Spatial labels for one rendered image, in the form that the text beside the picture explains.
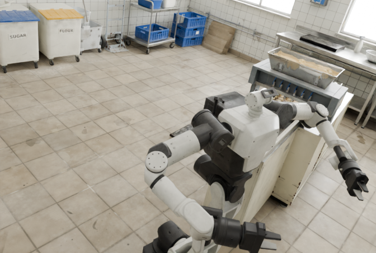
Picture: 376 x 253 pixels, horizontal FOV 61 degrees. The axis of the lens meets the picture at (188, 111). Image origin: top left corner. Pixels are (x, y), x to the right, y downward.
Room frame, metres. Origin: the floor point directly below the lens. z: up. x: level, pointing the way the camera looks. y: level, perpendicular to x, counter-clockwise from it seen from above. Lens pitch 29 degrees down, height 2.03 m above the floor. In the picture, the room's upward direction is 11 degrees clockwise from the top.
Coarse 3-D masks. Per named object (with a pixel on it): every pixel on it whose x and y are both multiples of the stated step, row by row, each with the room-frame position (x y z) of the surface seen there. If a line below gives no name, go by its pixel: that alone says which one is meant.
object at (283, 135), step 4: (296, 120) 2.28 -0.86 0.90; (292, 124) 2.20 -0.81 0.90; (296, 124) 2.23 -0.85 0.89; (288, 128) 2.12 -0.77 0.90; (292, 128) 2.15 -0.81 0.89; (284, 132) 2.05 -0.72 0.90; (288, 132) 2.08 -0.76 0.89; (280, 136) 1.98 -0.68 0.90; (284, 136) 2.01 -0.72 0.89; (276, 140) 1.91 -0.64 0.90; (280, 140) 1.95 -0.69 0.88; (276, 144) 1.89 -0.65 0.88; (272, 148) 1.83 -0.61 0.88; (268, 152) 1.75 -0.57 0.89; (264, 156) 1.70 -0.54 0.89
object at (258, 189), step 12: (288, 144) 2.18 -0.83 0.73; (276, 156) 1.96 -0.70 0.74; (264, 168) 1.76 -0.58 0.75; (276, 168) 2.11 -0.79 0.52; (252, 180) 1.72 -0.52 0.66; (264, 180) 1.87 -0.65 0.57; (276, 180) 2.29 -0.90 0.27; (252, 192) 1.71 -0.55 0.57; (264, 192) 2.01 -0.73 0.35; (204, 204) 1.88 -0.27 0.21; (252, 204) 1.80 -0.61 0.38; (240, 216) 1.72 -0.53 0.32; (252, 216) 1.93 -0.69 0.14
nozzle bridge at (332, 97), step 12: (264, 60) 2.76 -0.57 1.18; (252, 72) 2.56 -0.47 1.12; (264, 72) 2.60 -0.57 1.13; (276, 72) 2.51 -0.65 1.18; (252, 84) 2.55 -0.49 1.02; (264, 84) 2.54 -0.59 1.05; (276, 84) 2.53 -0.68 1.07; (288, 84) 2.48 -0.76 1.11; (300, 84) 2.35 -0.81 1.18; (336, 84) 2.52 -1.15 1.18; (288, 96) 2.42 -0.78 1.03; (312, 96) 2.37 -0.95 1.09; (324, 96) 2.33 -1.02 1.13; (336, 96) 2.24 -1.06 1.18; (336, 108) 2.28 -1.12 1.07
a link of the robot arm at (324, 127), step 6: (306, 120) 1.52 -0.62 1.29; (312, 120) 1.50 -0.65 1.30; (318, 120) 1.49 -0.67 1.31; (324, 120) 1.50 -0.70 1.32; (312, 126) 1.52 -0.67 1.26; (318, 126) 1.49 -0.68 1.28; (324, 126) 1.47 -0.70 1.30; (330, 126) 1.47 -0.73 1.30; (324, 132) 1.45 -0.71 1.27; (330, 132) 1.44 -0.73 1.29; (324, 138) 1.44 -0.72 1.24; (330, 138) 1.42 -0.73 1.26
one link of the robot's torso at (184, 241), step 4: (180, 240) 1.39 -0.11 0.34; (184, 240) 1.40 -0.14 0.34; (188, 240) 1.41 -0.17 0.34; (176, 244) 1.37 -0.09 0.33; (180, 244) 1.36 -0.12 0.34; (184, 244) 1.36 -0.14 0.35; (188, 244) 1.39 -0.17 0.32; (172, 248) 1.33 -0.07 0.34; (176, 248) 1.33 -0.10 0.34; (180, 248) 1.34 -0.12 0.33; (184, 248) 1.37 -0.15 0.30; (188, 248) 1.40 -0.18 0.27; (168, 252) 1.32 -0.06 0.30; (172, 252) 1.31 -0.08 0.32; (176, 252) 1.33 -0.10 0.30; (180, 252) 1.35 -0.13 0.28; (184, 252) 1.38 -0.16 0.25
